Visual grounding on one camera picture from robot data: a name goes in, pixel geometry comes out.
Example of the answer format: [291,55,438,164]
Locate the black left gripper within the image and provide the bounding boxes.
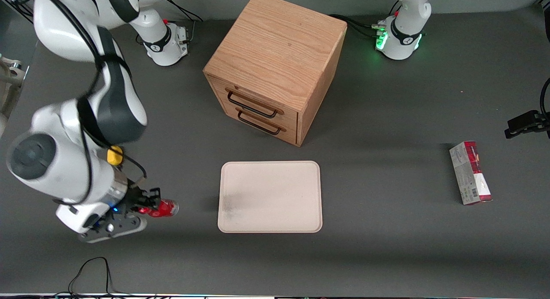
[504,110,550,140]

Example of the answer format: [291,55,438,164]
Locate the long black drawer handle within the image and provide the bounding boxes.
[226,88,285,119]

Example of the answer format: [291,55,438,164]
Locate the looped black table cable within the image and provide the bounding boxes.
[55,256,142,298]

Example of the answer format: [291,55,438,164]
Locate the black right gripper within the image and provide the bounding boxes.
[113,187,163,219]

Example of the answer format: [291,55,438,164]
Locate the black arm base cables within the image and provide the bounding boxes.
[328,0,403,39]
[136,0,205,46]

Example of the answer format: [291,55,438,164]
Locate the narrow wooden drawer front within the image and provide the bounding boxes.
[218,102,299,146]

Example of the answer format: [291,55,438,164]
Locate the grey metal bracket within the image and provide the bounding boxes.
[0,55,24,137]

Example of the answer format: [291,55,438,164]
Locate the red coke bottle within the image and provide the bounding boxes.
[142,198,179,218]

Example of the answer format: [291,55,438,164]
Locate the black left arm base cables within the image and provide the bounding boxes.
[328,0,403,39]

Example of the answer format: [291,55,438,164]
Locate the wide wooden drawer front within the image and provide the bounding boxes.
[207,75,299,124]

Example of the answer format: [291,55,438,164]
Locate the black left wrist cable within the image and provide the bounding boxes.
[539,77,550,117]

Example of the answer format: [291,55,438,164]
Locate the black right arm base cables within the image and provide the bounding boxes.
[136,0,205,46]

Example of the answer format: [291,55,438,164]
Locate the yellow lemon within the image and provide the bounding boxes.
[107,146,124,166]

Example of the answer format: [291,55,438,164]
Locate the short black drawer handle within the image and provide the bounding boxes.
[236,107,287,135]

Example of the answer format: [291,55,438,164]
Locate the wooden drawer cabinet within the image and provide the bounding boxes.
[203,0,348,147]

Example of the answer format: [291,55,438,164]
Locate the beige plastic tray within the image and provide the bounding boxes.
[217,161,323,234]

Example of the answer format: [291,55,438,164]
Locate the red and grey carton box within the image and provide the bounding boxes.
[449,140,493,206]

